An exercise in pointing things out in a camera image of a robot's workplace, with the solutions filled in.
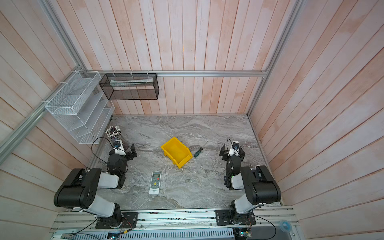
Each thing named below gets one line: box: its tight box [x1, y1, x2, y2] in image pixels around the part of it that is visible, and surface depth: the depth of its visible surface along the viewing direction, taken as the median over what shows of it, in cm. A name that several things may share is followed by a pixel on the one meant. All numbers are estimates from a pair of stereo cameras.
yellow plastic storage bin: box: [160, 136, 193, 169], surface depth 96 cm
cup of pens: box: [105, 125, 122, 141], surface depth 89 cm
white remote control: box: [149, 171, 162, 195], surface depth 86 cm
